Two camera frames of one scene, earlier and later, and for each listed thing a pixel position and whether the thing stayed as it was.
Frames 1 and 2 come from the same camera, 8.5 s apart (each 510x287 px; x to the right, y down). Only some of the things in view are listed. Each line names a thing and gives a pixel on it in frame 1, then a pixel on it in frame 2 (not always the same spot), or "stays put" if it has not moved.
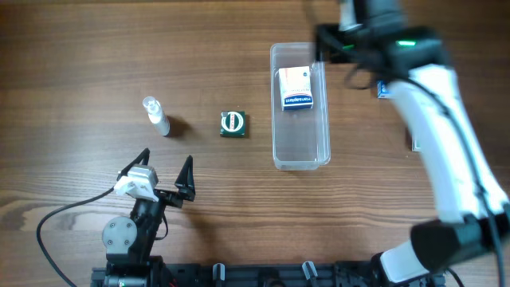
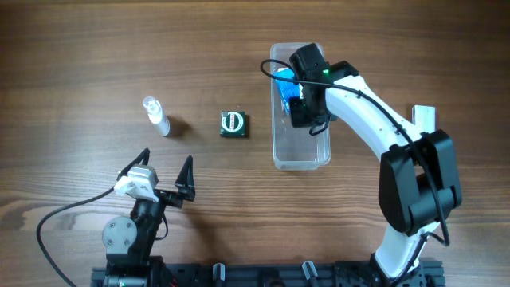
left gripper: x=166 y=195 stays put
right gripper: x=328 y=44 to x=301 y=115
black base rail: x=257 y=274 stays put
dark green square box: x=233 y=123 stays put
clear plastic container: x=300 y=108 stays put
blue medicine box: x=382 y=88 to x=288 y=89
